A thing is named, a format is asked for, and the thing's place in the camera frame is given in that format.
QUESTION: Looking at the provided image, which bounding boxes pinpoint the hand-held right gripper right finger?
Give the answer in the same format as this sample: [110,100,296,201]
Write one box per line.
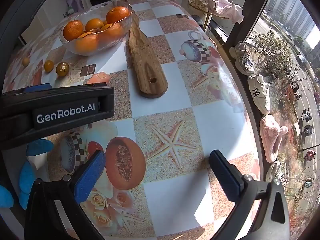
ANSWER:
[209,149,291,240]

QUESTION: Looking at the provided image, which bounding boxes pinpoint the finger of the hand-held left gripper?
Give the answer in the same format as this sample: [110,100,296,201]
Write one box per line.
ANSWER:
[2,83,52,96]
[0,86,115,120]

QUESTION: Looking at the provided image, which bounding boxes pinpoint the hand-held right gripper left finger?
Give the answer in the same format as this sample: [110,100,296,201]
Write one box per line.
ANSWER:
[24,150,106,240]

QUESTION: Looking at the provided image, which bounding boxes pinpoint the amber round fruit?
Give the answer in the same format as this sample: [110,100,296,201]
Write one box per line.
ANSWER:
[55,62,70,77]

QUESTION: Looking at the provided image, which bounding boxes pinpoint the clear glass bowl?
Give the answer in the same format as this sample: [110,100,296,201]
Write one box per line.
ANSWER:
[59,0,133,57]

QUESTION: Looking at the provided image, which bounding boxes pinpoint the person's left hand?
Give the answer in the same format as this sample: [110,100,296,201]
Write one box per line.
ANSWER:
[0,139,55,209]

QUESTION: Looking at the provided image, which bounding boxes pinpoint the white mesh sneaker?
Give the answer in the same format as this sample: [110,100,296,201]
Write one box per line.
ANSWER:
[265,161,290,188]

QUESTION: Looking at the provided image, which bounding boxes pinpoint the pink fluffy slipper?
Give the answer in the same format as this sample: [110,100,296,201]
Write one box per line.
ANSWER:
[259,115,289,163]

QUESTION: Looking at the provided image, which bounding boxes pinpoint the pile of oranges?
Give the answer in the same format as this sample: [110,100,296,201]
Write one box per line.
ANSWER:
[62,6,130,53]

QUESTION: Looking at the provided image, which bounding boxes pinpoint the long wooden cutting board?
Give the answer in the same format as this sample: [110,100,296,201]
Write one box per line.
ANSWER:
[115,0,169,99]

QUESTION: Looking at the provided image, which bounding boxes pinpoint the white sneaker with black logo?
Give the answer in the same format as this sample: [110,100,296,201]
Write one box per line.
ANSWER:
[248,74,272,115]

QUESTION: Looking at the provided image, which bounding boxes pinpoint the purple cloth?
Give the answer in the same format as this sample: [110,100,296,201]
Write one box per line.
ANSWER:
[66,0,84,13]

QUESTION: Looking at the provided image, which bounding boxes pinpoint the printed checkered tablecloth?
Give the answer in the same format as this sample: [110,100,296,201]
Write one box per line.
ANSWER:
[2,0,263,240]

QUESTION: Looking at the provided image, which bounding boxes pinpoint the grey and white sneaker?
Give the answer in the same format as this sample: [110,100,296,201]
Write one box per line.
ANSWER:
[229,41,255,76]

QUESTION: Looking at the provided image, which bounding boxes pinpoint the gold wire basket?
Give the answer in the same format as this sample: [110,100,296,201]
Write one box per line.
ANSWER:
[185,0,234,34]

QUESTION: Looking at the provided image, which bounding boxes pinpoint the dark window frame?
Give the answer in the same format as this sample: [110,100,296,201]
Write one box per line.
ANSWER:
[226,0,277,53]

